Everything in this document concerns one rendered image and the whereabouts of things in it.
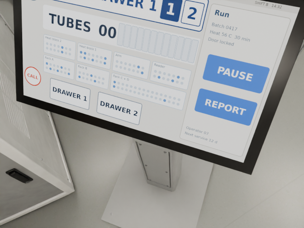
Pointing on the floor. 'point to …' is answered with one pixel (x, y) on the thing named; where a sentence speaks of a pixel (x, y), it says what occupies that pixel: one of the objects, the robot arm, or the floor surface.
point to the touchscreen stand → (158, 189)
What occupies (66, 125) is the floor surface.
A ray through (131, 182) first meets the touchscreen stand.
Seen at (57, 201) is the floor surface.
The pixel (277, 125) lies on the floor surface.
